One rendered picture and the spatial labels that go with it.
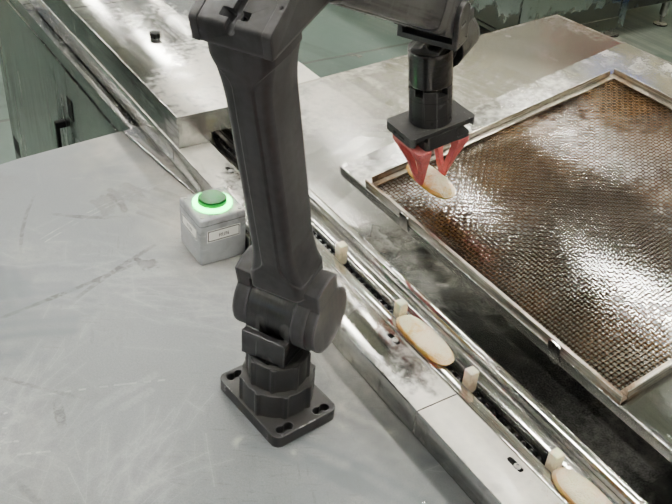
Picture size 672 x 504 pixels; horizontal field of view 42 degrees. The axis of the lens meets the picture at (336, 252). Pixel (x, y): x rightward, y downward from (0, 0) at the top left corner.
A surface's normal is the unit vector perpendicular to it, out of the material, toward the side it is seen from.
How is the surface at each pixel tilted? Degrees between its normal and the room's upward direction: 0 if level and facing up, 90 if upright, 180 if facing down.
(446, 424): 0
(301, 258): 83
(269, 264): 104
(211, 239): 90
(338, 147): 0
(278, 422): 0
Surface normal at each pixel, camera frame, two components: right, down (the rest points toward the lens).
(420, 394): 0.07, -0.81
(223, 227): 0.53, 0.52
